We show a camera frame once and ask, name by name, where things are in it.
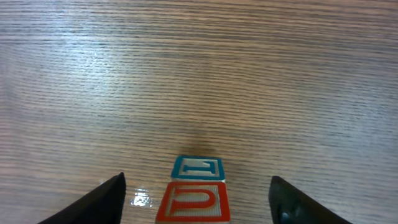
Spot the red Y letter block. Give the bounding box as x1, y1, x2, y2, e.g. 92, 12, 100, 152
155, 182, 231, 224

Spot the blue H picture block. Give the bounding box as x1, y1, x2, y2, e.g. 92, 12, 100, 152
170, 156, 225, 182

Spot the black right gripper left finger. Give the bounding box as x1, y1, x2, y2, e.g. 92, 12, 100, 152
39, 173, 126, 224

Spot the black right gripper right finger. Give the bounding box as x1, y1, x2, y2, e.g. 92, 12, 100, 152
268, 176, 351, 224

